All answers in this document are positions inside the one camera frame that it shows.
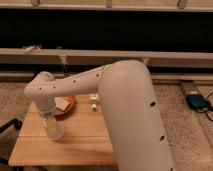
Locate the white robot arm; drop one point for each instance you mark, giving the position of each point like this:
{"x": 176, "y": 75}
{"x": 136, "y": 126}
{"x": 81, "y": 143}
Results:
{"x": 129, "y": 107}

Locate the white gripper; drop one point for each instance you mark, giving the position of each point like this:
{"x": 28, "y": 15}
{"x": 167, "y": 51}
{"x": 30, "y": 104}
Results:
{"x": 47, "y": 107}

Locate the wooden table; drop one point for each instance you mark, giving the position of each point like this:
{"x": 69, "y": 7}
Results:
{"x": 85, "y": 140}

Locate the orange round plate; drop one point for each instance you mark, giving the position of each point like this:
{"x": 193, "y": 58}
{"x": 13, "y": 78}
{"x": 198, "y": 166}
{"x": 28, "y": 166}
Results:
{"x": 71, "y": 101}

